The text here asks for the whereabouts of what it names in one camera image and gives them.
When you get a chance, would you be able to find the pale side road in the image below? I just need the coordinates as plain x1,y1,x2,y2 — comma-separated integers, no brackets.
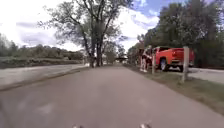
166,66,224,85

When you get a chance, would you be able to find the grey asphalt path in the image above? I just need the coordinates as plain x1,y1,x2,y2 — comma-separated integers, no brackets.
0,63,224,128

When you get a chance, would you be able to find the distant tree line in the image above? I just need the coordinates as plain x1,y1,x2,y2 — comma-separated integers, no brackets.
0,33,86,69

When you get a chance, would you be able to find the thin wooden post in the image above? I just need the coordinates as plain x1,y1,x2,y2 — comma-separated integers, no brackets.
151,48,157,75

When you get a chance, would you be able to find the grass strip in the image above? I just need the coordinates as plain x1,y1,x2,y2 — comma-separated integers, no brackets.
123,63,224,116

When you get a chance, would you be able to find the clump of tall trees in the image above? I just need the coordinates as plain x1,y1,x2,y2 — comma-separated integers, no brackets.
37,0,134,69

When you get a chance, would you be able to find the red pickup truck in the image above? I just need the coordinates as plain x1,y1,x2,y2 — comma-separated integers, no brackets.
152,46,196,73

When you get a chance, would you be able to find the thick wooden post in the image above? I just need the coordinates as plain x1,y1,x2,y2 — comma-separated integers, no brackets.
181,46,190,83

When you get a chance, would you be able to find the dense dark wood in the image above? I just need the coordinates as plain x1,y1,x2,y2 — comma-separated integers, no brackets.
126,0,224,70

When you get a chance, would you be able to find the person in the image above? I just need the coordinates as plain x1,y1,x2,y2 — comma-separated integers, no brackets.
139,45,154,73

